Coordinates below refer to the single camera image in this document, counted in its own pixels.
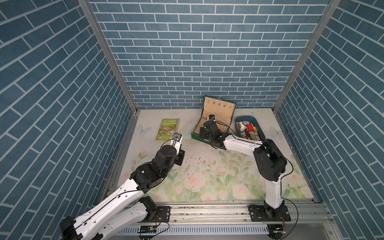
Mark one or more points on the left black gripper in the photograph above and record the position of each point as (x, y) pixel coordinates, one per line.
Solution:
(180, 157)

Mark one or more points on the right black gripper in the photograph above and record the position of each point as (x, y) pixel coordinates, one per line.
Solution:
(202, 132)

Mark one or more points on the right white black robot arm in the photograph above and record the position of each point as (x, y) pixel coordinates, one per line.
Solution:
(270, 161)

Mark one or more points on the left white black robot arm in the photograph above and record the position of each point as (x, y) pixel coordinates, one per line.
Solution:
(128, 204)

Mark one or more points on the green treehouse paperback book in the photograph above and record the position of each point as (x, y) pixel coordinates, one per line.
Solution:
(167, 129)

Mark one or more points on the teal tray of small items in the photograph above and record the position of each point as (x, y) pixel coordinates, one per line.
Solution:
(247, 127)

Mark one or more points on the left green circuit board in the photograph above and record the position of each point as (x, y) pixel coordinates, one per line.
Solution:
(147, 230)

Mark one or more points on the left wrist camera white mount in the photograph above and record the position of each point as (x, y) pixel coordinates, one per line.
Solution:
(176, 140)

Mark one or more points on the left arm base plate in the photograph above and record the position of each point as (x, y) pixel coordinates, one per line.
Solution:
(162, 214)

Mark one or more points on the white perforated cable duct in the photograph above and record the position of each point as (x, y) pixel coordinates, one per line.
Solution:
(191, 230)

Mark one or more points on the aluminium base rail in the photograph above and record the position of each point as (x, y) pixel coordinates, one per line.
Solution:
(247, 212)

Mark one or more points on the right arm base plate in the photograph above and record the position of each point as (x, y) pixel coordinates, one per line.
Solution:
(268, 214)

